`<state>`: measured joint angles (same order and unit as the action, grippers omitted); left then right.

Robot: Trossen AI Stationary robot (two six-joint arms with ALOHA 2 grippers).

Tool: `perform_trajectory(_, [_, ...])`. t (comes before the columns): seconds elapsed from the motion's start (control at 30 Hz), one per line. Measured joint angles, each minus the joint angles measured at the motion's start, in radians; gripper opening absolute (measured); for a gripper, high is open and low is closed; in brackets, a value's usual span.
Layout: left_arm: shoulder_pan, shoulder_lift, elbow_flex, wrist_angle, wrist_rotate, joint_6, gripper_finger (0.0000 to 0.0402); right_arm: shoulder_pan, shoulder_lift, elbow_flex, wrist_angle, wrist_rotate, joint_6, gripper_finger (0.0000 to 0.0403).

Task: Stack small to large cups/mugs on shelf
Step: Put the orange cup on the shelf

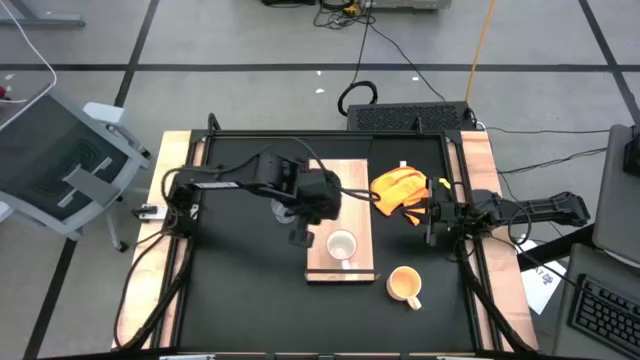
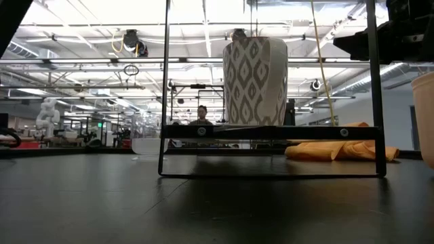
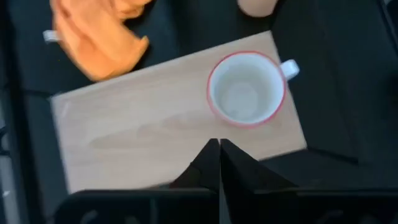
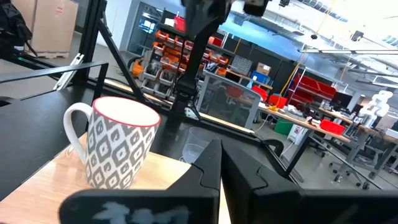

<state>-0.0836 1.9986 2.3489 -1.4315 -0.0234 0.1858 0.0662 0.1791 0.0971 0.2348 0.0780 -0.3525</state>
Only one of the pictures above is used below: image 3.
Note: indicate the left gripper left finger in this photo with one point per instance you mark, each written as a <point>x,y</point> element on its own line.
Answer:
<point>205,168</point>

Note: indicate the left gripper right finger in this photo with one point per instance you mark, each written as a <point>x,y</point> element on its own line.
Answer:
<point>239,174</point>

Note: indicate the yellow cloth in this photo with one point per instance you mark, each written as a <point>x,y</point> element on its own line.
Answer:
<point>93,46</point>

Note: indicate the beige ceramic mug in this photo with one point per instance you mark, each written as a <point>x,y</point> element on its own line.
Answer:
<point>256,7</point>

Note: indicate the grey patterned mug red rim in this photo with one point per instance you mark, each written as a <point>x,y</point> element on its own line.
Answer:
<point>245,93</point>

